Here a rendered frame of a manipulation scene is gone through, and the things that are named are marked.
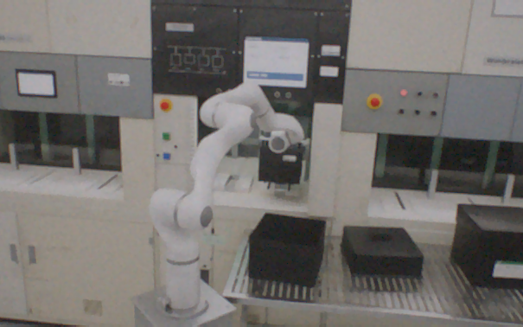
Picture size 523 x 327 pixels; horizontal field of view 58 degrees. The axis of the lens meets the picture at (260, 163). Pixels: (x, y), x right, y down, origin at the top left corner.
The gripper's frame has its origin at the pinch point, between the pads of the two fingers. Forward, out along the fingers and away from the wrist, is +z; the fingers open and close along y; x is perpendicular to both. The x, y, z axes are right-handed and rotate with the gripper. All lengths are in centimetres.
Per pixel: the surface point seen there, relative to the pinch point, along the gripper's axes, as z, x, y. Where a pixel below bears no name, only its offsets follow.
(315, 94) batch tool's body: -18.5, 20.8, 14.5
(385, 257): -56, -38, 48
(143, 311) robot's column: -95, -48, -39
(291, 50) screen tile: -18.7, 39.6, 2.7
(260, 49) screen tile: -18.8, 39.3, -11.2
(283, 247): -67, -32, 7
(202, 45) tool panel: -19, 40, -37
